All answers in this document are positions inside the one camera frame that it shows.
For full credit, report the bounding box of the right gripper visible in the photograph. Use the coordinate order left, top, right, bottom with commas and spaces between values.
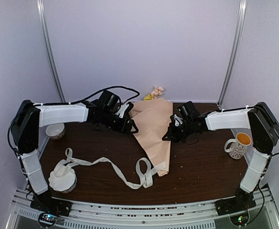
162, 120, 194, 143

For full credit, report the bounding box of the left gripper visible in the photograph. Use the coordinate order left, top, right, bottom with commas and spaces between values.
101, 109, 139, 135

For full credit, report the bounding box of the yellow fake flower stem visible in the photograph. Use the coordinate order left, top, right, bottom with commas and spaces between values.
143, 94, 153, 101

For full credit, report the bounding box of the white ribbon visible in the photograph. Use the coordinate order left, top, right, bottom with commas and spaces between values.
48, 147, 164, 190

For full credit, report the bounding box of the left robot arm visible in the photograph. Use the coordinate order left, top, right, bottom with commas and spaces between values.
8, 90, 138, 212

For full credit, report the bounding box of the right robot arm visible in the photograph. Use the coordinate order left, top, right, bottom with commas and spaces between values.
162, 101, 279, 211

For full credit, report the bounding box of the peach fake flower stem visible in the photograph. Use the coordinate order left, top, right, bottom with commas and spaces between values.
151, 86, 164, 97

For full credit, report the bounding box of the white patterned mug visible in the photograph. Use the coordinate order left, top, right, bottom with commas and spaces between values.
224, 132, 252, 160

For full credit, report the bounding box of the small white bowl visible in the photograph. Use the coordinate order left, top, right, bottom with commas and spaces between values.
45, 123, 65, 140

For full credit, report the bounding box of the white scalloped dish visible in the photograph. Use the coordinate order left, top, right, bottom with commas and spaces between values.
48, 165, 77, 194

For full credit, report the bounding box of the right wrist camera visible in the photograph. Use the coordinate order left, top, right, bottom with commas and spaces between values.
173, 114, 183, 126

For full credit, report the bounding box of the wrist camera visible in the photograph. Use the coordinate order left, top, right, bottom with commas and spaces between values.
173, 114, 183, 126
116, 102, 134, 118

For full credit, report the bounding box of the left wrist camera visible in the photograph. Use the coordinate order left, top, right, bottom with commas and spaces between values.
116, 102, 134, 118

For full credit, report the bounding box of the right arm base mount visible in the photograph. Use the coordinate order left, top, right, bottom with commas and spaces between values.
215, 187, 256, 226

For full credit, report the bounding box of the aluminium corner frame post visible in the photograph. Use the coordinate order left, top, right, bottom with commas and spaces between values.
217, 0, 247, 108

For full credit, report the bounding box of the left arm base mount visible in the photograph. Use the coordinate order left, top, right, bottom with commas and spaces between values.
26, 187, 72, 229

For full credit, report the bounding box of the front aluminium rail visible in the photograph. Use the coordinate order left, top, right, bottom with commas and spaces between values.
5, 188, 279, 229

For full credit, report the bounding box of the left aluminium frame post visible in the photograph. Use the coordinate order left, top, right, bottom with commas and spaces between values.
36, 0, 65, 102

